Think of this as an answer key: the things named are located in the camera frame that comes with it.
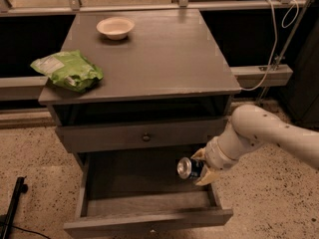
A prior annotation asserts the green chip bag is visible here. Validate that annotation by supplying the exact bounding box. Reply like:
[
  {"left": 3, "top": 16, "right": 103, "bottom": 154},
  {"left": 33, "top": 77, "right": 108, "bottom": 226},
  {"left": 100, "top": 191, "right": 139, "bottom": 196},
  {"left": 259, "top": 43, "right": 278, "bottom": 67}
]
[{"left": 31, "top": 50, "right": 104, "bottom": 93}]

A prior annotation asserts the blue pepsi can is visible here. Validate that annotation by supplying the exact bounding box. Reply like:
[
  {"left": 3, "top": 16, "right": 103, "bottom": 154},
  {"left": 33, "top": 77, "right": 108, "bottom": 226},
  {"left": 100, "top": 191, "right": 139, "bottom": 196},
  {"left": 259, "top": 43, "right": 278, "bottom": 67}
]
[{"left": 176, "top": 157, "right": 204, "bottom": 179}]

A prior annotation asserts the white paper bowl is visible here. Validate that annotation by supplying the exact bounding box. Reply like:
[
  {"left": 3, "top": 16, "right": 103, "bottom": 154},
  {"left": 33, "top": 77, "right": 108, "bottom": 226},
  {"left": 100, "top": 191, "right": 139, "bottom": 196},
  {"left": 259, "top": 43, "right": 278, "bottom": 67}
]
[{"left": 97, "top": 17, "right": 135, "bottom": 40}]

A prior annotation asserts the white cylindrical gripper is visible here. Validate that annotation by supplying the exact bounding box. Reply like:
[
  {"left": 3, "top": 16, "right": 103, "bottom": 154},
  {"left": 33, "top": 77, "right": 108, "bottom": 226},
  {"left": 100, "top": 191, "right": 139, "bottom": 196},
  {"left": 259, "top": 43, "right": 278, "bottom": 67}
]
[{"left": 191, "top": 136, "right": 237, "bottom": 186}]

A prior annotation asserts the open grey middle drawer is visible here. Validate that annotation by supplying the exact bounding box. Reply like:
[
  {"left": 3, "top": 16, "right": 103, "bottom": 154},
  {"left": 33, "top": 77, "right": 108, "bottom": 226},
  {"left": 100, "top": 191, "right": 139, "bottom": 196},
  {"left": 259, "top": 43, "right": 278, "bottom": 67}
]
[{"left": 64, "top": 145, "right": 233, "bottom": 239}]

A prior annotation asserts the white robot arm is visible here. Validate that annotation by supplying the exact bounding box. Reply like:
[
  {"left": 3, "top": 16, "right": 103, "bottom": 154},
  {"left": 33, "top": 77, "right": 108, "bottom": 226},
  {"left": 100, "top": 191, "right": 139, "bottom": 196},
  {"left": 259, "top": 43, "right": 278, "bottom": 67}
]
[{"left": 192, "top": 105, "right": 319, "bottom": 186}]

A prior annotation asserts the black metal stand leg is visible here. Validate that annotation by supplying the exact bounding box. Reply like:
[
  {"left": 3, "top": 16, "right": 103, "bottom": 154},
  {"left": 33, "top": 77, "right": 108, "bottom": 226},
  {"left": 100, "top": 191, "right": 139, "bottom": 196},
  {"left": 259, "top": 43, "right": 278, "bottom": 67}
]
[{"left": 0, "top": 177, "right": 28, "bottom": 239}]

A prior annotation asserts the thin black floor cable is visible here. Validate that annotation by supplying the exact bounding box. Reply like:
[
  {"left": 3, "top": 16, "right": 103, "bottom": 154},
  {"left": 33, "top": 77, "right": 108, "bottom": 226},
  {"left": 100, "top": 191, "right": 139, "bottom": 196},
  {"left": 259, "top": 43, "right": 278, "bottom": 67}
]
[{"left": 0, "top": 221, "right": 53, "bottom": 239}]

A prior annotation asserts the closed grey top drawer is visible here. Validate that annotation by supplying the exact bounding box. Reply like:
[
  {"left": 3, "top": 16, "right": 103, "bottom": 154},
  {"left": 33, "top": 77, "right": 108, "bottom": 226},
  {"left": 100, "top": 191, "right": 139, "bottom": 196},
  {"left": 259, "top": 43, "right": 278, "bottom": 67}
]
[{"left": 56, "top": 118, "right": 227, "bottom": 153}]

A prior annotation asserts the grey wooden drawer cabinet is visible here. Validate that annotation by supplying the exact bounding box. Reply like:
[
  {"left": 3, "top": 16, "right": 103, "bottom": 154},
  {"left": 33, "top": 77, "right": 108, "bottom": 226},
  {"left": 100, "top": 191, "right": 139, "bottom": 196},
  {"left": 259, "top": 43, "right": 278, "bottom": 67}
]
[{"left": 38, "top": 8, "right": 242, "bottom": 171}]

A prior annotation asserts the white hanging cable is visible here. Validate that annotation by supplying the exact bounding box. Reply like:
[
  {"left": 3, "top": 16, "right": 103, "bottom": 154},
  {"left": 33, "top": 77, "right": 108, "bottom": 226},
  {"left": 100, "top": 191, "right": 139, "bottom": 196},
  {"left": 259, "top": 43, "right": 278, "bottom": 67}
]
[{"left": 239, "top": 0, "right": 317, "bottom": 92}]

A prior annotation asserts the round metal drawer knob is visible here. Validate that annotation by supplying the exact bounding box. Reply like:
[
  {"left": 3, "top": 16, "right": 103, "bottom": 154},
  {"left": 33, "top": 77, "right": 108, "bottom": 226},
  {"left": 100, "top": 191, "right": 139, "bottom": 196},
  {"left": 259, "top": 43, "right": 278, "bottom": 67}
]
[{"left": 143, "top": 133, "right": 151, "bottom": 142}]

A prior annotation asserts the grey metal railing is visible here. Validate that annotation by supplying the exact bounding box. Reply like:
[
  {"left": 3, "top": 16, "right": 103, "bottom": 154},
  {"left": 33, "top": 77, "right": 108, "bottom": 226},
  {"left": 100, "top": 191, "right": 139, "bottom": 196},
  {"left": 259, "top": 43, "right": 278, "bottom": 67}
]
[{"left": 0, "top": 0, "right": 319, "bottom": 18}]

